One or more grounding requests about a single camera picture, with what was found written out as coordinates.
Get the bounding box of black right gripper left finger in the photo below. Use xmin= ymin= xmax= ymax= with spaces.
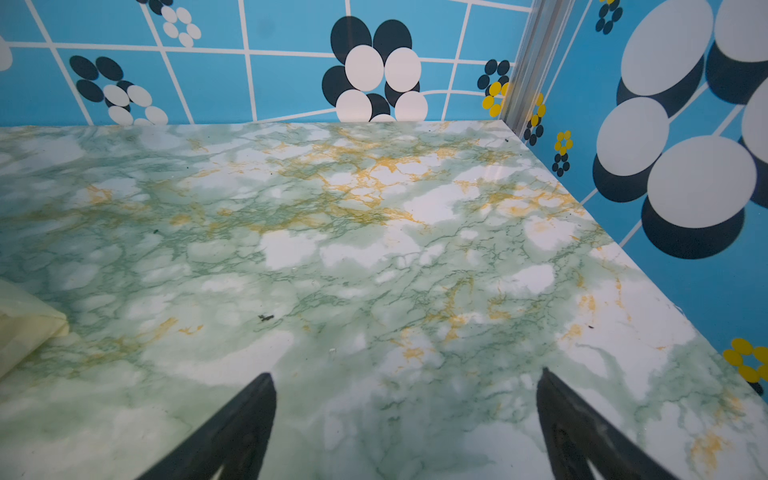
xmin=140 ymin=373 xmax=277 ymax=479

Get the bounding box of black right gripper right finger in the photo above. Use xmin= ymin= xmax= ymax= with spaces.
xmin=536 ymin=368 xmax=674 ymax=479

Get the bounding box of yellowish printed plastic bag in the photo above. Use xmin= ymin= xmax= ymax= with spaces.
xmin=1 ymin=280 xmax=70 ymax=377

